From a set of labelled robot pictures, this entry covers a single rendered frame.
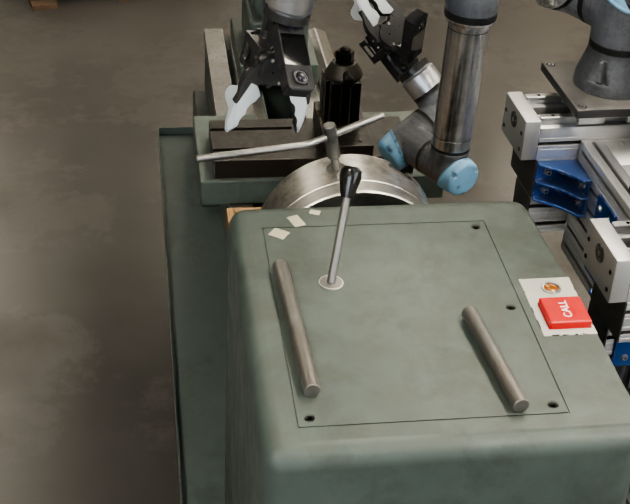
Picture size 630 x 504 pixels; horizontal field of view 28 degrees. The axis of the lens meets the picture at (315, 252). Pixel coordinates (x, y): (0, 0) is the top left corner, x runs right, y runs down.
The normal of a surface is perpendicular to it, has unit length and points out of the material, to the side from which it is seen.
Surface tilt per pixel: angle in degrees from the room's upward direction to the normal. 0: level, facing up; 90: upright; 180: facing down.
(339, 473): 90
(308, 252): 0
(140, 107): 0
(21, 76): 0
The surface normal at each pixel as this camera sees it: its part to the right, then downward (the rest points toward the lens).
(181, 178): 0.04, -0.83
